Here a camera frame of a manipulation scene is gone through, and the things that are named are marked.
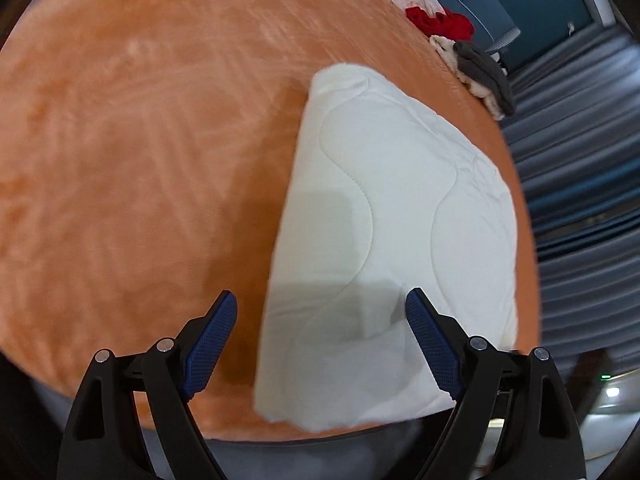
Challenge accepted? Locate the grey garment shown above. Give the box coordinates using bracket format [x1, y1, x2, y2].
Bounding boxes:
[452, 41, 516, 116]

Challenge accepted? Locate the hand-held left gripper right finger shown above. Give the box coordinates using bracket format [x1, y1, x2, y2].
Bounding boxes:
[405, 287, 587, 480]

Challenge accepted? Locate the orange fleece blanket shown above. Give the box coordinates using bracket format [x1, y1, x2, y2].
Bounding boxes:
[0, 0, 542, 443]

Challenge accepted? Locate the blue sofa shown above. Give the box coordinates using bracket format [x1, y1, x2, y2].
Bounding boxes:
[395, 0, 616, 73]

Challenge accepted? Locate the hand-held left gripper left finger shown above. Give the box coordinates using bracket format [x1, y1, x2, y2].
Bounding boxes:
[57, 290, 238, 480]

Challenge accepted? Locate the red garment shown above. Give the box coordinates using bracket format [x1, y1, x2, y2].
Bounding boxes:
[405, 6, 475, 42]

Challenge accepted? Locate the white quilted blanket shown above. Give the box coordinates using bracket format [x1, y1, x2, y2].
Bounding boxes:
[252, 62, 520, 432]

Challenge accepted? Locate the cream garment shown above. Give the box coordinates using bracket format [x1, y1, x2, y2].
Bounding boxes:
[429, 34, 507, 121]

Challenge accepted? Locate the grey curtain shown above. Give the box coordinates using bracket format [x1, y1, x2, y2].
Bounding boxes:
[500, 22, 640, 378]

